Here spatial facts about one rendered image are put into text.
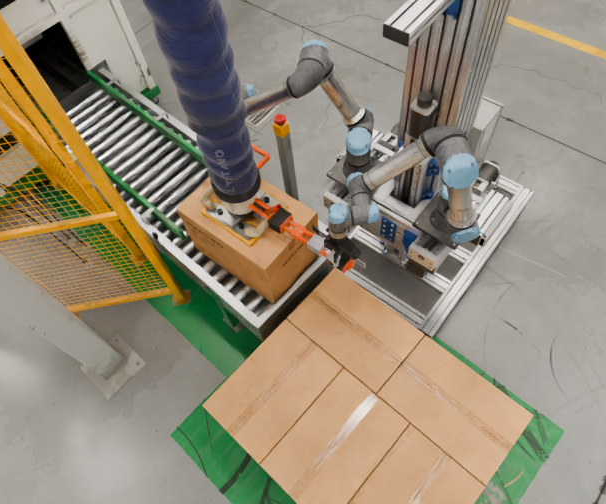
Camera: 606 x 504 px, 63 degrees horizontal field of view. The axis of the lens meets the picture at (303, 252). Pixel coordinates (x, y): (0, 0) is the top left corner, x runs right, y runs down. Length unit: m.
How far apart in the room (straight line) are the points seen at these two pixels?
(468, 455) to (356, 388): 0.57
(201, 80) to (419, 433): 1.76
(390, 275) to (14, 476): 2.48
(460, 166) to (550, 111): 2.81
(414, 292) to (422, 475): 1.10
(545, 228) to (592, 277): 0.43
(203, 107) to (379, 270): 1.69
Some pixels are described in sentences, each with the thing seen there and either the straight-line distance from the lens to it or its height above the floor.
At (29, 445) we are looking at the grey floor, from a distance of 3.52.
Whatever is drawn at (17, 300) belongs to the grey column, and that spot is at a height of 1.08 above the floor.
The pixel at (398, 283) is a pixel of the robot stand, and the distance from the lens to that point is 3.09.
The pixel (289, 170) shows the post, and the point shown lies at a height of 0.64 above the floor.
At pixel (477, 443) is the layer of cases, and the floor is 0.54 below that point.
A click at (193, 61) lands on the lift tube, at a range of 1.72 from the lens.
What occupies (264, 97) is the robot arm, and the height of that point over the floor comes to 1.49.
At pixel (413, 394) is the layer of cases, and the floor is 0.54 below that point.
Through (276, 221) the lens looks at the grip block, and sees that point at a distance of 2.26.
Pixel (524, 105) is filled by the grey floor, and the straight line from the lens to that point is 4.48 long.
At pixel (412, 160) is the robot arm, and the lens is 1.88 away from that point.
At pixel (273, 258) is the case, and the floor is 0.95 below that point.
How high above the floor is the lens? 2.96
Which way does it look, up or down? 60 degrees down
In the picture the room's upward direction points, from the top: 9 degrees counter-clockwise
